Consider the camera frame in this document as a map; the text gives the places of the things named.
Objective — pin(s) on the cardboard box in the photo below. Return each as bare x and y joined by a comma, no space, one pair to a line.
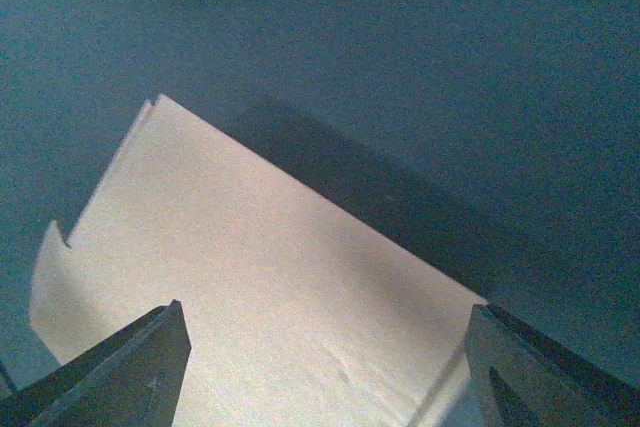
298,313

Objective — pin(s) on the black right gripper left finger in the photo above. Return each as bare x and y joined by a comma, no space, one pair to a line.
132,378

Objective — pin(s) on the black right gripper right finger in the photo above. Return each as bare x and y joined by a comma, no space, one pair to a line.
522,377

